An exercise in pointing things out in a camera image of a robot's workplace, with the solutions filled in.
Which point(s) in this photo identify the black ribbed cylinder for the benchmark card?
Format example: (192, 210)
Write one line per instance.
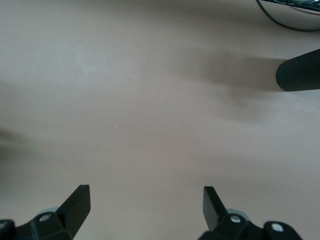
(298, 71)

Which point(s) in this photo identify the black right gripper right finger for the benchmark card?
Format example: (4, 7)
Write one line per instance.
(217, 217)

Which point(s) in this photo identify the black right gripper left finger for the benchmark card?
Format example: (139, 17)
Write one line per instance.
(72, 215)

